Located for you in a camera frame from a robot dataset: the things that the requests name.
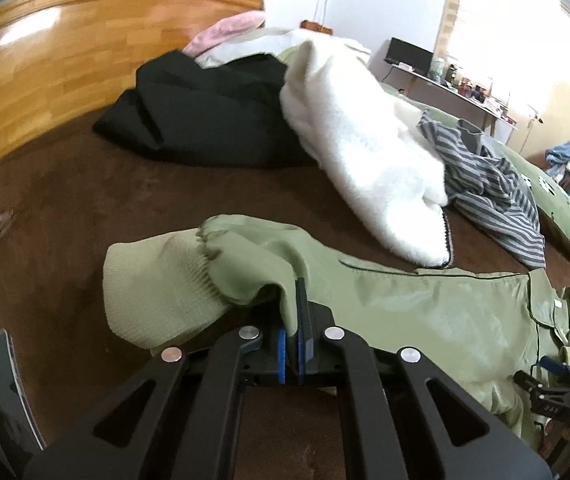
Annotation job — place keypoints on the green patterned blanket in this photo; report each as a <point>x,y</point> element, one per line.
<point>565,210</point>

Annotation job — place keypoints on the white desk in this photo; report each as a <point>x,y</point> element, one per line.
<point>435,81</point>

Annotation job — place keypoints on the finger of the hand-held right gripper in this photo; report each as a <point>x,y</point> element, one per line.
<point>552,390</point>

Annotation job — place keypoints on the bright window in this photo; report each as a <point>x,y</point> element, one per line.
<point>505,20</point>

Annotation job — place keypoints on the clutter of small desk items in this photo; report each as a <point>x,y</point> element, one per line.
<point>470,87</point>

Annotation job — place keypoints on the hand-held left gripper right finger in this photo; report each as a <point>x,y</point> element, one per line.
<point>301,355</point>

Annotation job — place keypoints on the black laptop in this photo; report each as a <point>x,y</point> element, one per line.
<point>407,52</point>

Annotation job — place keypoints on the black garment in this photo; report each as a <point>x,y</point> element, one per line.
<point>205,110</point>

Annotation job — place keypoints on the pile of blue clothes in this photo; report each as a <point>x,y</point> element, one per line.
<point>565,155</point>

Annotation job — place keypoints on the white fleece garment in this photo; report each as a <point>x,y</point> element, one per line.
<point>355,150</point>

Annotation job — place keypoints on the light green jacket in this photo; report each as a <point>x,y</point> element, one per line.
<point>415,310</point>

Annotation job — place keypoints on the wooden headboard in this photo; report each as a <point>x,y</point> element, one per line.
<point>65,60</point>

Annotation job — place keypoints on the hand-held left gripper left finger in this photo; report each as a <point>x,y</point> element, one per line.
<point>281,355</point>

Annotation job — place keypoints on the wooden chair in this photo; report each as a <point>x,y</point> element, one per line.
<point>315,26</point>

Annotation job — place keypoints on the pink cloth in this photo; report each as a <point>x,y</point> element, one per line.
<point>225,30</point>

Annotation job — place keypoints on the brown bed sheet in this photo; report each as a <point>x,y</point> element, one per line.
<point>115,200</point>

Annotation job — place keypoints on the grey striped garment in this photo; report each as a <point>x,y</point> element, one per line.
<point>495,190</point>

